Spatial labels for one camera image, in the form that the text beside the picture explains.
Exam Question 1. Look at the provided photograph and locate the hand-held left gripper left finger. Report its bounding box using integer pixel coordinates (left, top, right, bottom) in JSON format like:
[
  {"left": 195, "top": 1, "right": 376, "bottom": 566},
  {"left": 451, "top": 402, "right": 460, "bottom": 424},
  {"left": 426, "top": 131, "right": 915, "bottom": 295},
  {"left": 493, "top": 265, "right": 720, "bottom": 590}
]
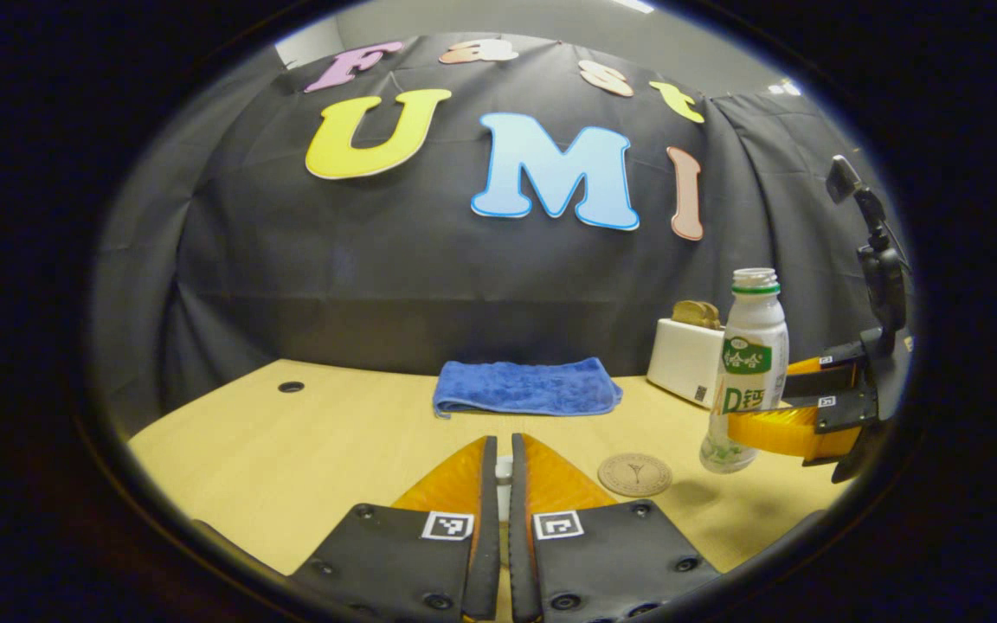
[{"left": 286, "top": 435, "right": 499, "bottom": 622}]

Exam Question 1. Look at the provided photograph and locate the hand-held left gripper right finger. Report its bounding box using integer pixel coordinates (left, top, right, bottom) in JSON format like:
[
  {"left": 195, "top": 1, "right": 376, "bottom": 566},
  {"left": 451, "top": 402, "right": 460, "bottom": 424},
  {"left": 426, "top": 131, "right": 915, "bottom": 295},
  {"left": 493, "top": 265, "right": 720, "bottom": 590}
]
[{"left": 509, "top": 433, "right": 720, "bottom": 622}]

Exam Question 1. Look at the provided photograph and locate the white teacup lid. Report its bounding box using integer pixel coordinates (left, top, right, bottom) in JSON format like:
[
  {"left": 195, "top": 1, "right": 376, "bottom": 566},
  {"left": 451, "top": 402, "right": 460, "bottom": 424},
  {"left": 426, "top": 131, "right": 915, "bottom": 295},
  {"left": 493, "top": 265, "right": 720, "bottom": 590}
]
[{"left": 495, "top": 456, "right": 515, "bottom": 523}]

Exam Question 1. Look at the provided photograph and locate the white water bottle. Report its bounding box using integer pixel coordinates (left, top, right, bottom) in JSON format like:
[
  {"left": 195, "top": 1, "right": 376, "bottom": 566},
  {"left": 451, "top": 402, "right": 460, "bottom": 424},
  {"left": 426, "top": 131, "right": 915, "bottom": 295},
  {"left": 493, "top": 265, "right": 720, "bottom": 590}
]
[{"left": 700, "top": 267, "right": 789, "bottom": 474}]

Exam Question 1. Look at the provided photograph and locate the round wooden coaster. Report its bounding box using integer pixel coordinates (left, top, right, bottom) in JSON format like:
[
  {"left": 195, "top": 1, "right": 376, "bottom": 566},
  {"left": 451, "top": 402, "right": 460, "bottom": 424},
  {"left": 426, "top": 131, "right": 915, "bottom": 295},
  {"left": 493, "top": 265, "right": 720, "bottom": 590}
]
[{"left": 597, "top": 453, "right": 673, "bottom": 498}]

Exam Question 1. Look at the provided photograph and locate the white toaster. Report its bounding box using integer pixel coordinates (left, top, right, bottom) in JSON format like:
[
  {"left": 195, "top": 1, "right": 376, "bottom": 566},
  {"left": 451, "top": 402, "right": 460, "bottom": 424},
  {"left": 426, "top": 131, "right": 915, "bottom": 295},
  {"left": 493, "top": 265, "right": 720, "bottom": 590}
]
[{"left": 646, "top": 318, "right": 724, "bottom": 409}]

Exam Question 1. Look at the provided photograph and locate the brown bread slice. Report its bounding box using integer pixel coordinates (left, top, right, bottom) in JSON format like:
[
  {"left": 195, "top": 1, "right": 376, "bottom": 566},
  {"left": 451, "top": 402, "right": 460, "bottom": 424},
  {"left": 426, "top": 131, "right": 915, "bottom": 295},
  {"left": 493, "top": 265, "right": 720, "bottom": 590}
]
[{"left": 672, "top": 300, "right": 722, "bottom": 331}]

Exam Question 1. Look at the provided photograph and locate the blue folded towel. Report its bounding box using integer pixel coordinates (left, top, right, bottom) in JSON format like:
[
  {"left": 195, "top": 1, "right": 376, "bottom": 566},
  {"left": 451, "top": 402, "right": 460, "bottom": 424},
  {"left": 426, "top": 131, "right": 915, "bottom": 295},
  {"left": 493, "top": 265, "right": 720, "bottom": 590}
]
[{"left": 433, "top": 357, "right": 624, "bottom": 419}]

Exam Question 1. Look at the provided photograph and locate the black backdrop cloth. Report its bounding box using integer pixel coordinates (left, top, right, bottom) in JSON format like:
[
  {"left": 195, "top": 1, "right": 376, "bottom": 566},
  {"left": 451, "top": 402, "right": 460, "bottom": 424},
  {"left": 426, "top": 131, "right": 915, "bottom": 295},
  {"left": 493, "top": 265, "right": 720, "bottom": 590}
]
[{"left": 92, "top": 35, "right": 906, "bottom": 434}]

